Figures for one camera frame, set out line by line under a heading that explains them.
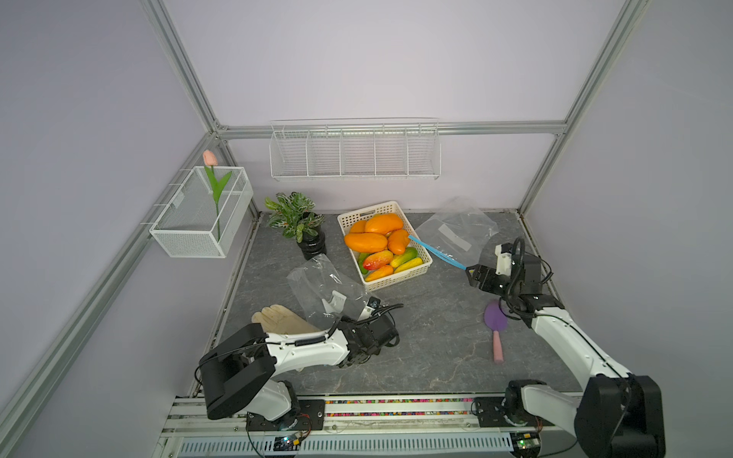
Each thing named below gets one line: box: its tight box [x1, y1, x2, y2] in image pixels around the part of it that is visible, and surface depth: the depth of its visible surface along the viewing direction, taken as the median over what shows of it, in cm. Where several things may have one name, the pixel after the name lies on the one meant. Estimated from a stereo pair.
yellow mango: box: [394, 257, 423, 273], surface depth 101 cm
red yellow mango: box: [362, 249, 395, 271], surface depth 98 cm
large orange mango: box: [344, 232, 388, 254], surface depth 101 cm
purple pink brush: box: [483, 300, 509, 364], surface depth 87 cm
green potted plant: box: [265, 191, 327, 261], surface depth 88 cm
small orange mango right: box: [387, 229, 410, 255], surface depth 103 cm
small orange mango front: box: [364, 265, 395, 282], surface depth 99 cm
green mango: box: [390, 247, 419, 269], surface depth 102 cm
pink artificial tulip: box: [202, 149, 232, 242], surface depth 82 cm
